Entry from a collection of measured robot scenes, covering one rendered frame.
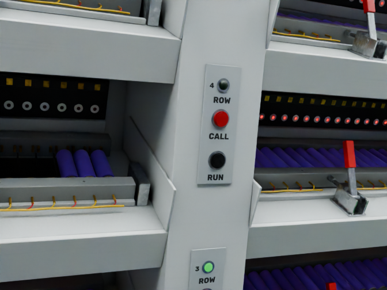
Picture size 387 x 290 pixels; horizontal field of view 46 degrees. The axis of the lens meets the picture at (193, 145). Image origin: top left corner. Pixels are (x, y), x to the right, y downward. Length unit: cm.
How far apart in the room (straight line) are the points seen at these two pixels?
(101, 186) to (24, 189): 8
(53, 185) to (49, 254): 7
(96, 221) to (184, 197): 9
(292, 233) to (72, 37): 32
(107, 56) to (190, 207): 17
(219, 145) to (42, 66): 19
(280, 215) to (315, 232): 5
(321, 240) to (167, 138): 24
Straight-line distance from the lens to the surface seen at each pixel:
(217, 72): 47
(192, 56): 46
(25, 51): 43
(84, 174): 52
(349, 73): 57
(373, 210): 65
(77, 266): 48
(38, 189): 49
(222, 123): 47
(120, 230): 47
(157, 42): 45
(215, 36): 47
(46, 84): 59
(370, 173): 70
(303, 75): 53
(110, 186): 50
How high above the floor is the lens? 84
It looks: 8 degrees down
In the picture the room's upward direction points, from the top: 4 degrees clockwise
